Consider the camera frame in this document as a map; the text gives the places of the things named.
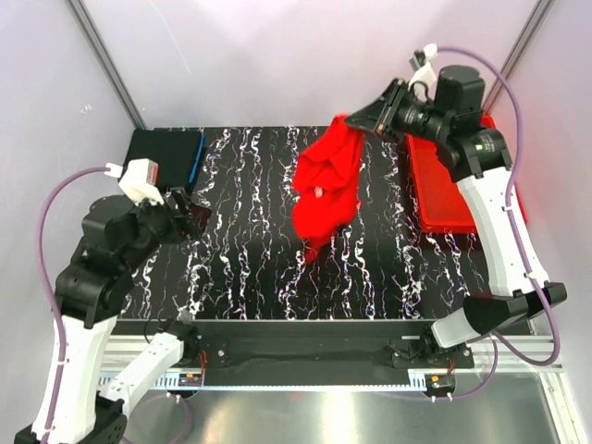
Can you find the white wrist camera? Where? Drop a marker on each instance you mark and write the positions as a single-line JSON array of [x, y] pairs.
[[137, 181], [421, 64]]

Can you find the small electronics board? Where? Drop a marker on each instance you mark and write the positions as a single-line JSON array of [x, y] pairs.
[[444, 381], [192, 380]]

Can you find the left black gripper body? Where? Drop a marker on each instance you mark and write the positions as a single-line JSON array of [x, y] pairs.
[[175, 227]]

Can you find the right small electronics board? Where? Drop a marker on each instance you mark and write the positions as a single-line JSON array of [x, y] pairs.
[[444, 381]]

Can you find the left aluminium frame post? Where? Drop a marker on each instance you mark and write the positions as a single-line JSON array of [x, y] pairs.
[[91, 34]]

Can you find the right aluminium frame post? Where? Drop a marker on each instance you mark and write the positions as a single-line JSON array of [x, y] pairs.
[[526, 36]]

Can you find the red plastic bin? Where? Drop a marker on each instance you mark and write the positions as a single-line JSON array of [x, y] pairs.
[[440, 206]]

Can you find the white slotted cable duct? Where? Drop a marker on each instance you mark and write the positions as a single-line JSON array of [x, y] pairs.
[[258, 381]]

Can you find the left small electronics board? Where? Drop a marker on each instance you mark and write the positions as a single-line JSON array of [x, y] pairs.
[[192, 380]]

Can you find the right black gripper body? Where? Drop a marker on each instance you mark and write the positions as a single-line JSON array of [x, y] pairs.
[[406, 116]]

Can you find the folded black t shirt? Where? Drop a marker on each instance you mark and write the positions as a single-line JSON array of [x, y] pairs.
[[172, 149]]

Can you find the aluminium table edge rail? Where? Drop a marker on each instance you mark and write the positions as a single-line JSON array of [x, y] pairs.
[[231, 353]]

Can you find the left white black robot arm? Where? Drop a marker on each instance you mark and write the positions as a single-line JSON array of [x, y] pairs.
[[118, 237]]

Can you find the red t shirt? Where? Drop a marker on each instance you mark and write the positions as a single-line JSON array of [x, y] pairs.
[[327, 179]]

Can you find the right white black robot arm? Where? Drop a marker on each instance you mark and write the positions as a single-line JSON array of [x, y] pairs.
[[250, 265]]

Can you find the aluminium frame post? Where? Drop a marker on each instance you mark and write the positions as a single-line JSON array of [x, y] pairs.
[[526, 36], [91, 34]]

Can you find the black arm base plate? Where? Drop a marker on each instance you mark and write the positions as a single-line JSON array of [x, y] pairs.
[[388, 329]]

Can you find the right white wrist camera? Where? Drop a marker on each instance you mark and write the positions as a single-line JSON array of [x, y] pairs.
[[421, 64]]

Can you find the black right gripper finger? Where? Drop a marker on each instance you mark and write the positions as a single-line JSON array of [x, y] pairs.
[[369, 118], [198, 219]]

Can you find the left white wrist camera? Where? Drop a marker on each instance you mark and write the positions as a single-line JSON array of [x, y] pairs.
[[137, 181]]

